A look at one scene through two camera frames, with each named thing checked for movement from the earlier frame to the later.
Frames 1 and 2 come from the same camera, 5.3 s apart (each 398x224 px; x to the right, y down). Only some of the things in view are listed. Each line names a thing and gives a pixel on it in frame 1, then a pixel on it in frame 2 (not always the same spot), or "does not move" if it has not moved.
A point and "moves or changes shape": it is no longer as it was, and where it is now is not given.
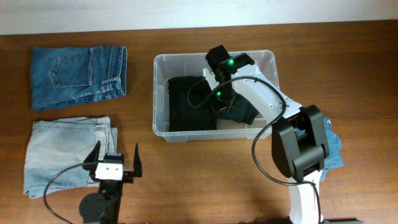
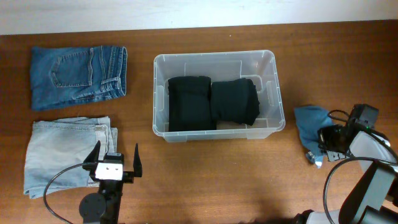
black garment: x=189 y=104 does not move
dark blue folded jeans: x=61 y=76 does not move
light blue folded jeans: x=54 y=144 does not move
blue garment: x=334 y=157 moves or changes shape
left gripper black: x=127 y=176 does not move
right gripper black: x=219 y=107 -> x=324 y=134
